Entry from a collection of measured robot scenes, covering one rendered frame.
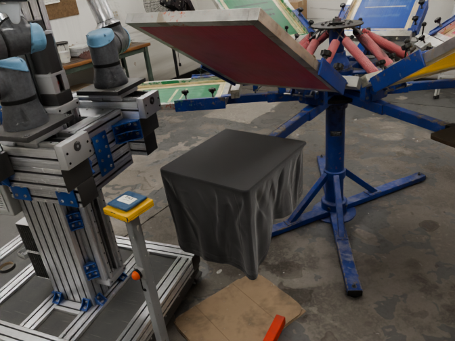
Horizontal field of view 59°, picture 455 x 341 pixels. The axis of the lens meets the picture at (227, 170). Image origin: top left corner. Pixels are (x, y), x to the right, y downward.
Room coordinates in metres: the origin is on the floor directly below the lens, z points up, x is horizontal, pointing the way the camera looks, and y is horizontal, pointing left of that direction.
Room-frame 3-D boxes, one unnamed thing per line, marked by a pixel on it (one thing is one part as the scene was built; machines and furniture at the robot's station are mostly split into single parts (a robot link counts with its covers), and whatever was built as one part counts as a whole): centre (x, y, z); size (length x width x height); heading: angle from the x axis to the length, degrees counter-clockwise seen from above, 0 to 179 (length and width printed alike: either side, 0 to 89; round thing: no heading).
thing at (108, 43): (1.84, 0.47, 1.42); 0.13 x 0.12 x 0.14; 169
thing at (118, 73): (1.83, 0.47, 1.31); 0.15 x 0.15 x 0.10
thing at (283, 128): (1.97, -0.35, 0.89); 1.24 x 0.06 x 0.06; 141
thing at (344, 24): (2.46, -0.74, 0.67); 0.39 x 0.39 x 1.35
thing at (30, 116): (1.38, 0.68, 1.31); 0.15 x 0.15 x 0.10
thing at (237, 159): (1.59, -0.04, 0.95); 0.48 x 0.44 x 0.01; 141
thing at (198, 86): (2.60, 0.16, 1.05); 1.08 x 0.61 x 0.23; 81
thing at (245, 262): (1.41, 0.11, 0.74); 0.45 x 0.03 x 0.43; 51
